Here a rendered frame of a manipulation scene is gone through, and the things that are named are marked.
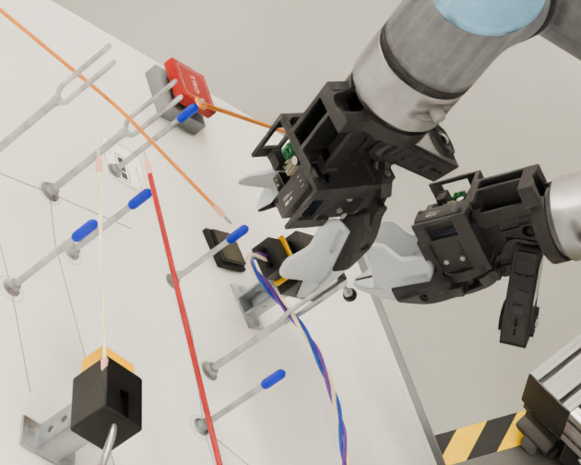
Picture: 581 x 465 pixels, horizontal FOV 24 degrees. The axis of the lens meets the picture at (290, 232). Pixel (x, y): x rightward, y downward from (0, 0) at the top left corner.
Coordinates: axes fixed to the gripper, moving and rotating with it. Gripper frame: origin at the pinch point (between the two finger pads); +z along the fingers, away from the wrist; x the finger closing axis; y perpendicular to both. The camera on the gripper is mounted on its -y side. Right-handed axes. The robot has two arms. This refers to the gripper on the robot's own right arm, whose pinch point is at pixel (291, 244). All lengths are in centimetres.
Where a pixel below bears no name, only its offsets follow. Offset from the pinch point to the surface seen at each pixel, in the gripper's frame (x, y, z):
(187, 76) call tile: -24.7, -4.0, 8.4
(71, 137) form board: -14.8, 13.8, 3.8
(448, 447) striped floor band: -7, -88, 90
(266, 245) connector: -1.1, 1.3, 1.7
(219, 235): -7.1, -0.5, 9.4
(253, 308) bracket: 0.7, -0.6, 9.4
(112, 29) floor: -121, -75, 114
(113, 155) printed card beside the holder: -14.3, 9.1, 6.0
